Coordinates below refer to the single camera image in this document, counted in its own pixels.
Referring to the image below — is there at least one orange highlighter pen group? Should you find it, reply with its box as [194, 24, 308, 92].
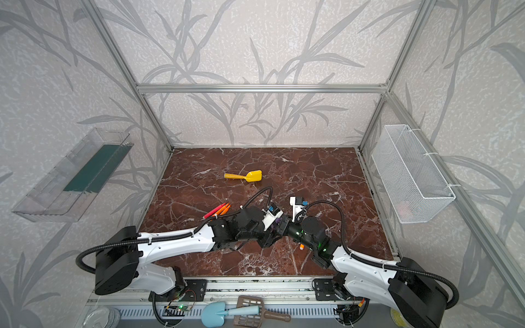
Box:
[212, 203, 230, 217]

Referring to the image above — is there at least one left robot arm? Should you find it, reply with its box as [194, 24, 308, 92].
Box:
[75, 204, 283, 295]

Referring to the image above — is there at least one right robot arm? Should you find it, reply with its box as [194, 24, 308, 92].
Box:
[276, 216, 459, 327]

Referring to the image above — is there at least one pink highlighter pen upper group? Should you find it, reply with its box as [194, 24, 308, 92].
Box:
[203, 203, 227, 219]

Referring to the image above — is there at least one yellow toy shovel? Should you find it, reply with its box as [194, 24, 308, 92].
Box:
[224, 170, 263, 183]

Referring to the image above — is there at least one brown toy spatula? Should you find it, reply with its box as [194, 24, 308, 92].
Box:
[230, 295, 291, 327]

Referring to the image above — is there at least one light blue toy shovel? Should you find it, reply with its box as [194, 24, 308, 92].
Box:
[200, 301, 261, 327]

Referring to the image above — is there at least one yellow green tape roll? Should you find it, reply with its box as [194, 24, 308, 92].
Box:
[390, 308, 409, 328]

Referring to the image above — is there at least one clear round lid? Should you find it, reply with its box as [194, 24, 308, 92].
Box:
[81, 307, 121, 328]

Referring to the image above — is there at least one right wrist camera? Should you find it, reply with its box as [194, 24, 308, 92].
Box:
[290, 196, 308, 222]

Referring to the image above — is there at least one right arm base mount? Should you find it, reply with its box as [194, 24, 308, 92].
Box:
[313, 273, 354, 301]

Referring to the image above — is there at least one aluminium front rail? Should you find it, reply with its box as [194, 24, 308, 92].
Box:
[98, 276, 427, 307]

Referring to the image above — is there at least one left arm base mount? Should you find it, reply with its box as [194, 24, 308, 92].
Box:
[148, 266, 208, 302]

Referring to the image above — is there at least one white wire mesh basket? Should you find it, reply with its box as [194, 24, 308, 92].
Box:
[372, 124, 456, 224]

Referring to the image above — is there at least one clear plastic wall bin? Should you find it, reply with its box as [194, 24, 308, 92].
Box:
[12, 128, 134, 223]

